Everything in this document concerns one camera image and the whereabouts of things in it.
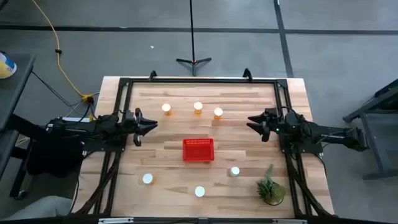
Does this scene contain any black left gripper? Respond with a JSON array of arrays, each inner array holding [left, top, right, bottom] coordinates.
[[123, 107, 159, 147]]

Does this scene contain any silver metal bracket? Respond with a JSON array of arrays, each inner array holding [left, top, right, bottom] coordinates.
[[98, 217, 134, 224], [272, 218, 308, 224]]

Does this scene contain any dark metal cart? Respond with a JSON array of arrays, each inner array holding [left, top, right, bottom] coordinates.
[[343, 79, 398, 181]]

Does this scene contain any long black floor tape strip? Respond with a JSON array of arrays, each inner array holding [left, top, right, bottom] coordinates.
[[0, 24, 398, 35]]

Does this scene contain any dark side table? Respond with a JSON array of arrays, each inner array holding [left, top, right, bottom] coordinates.
[[0, 52, 37, 200]]

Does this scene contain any person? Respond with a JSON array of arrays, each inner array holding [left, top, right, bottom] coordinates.
[[2, 195, 74, 222]]

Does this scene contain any yellow and blue container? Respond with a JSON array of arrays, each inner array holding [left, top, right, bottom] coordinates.
[[0, 51, 18, 79]]

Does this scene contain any yellow extension cable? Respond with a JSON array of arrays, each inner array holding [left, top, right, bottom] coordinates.
[[30, 0, 96, 105]]

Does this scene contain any black metal table frame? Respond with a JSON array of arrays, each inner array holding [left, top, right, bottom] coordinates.
[[74, 70, 335, 218]]

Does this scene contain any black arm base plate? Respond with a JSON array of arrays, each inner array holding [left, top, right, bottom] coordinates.
[[82, 141, 127, 153], [281, 142, 324, 155]]

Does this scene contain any black cable bundle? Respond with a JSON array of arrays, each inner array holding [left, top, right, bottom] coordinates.
[[284, 154, 332, 217], [74, 152, 122, 216]]

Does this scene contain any short black floor tape strip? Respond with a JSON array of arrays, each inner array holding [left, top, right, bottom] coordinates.
[[273, 0, 295, 78]]

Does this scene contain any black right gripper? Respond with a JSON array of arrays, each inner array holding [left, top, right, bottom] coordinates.
[[246, 107, 282, 142]]

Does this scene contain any red plastic basket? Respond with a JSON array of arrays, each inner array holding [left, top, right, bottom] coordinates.
[[182, 138, 215, 163]]

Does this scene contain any small green potted plant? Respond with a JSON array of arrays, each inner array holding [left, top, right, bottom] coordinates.
[[256, 164, 287, 207]]

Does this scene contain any black tripod stand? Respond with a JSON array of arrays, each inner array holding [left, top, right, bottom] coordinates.
[[175, 0, 213, 77]]

